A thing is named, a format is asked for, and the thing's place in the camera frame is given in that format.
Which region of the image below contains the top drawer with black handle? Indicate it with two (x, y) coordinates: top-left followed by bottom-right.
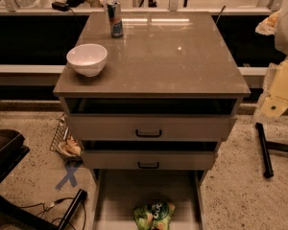
(65, 114), (236, 141)

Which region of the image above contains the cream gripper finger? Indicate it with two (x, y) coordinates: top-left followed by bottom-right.
(253, 58), (288, 124)
(255, 11), (280, 35)

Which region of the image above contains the white ceramic bowl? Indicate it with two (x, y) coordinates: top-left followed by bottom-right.
(66, 43), (108, 77)

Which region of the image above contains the grey drawer cabinet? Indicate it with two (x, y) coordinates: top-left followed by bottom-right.
(52, 11), (252, 177)

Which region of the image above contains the blue silver energy drink can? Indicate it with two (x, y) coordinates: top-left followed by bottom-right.
(107, 0), (123, 37)

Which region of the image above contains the green rice chip bag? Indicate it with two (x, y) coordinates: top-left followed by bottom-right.
(133, 202), (176, 230)

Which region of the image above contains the open bottom drawer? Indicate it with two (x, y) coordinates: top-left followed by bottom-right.
(91, 170), (206, 230)

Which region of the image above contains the middle drawer with black handle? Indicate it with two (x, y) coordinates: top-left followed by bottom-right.
(82, 150), (216, 170)

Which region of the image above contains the drawer with black handle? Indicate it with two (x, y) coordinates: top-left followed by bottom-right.
(65, 114), (236, 141)
(82, 150), (216, 170)

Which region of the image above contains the black cable on floor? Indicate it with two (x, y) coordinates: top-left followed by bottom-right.
(17, 196), (87, 230)

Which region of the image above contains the wire basket with items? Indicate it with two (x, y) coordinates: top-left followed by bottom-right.
(50, 115), (81, 162)

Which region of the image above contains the black chair base left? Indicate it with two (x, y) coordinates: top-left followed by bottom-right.
(0, 129), (87, 230)

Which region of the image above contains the blue tape cross mark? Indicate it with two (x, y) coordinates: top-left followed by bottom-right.
(55, 161), (83, 191)

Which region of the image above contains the black floor stand bar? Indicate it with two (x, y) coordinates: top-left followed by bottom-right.
(255, 123), (288, 178)

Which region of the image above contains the black power adapter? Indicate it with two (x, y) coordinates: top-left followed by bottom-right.
(52, 2), (69, 12)

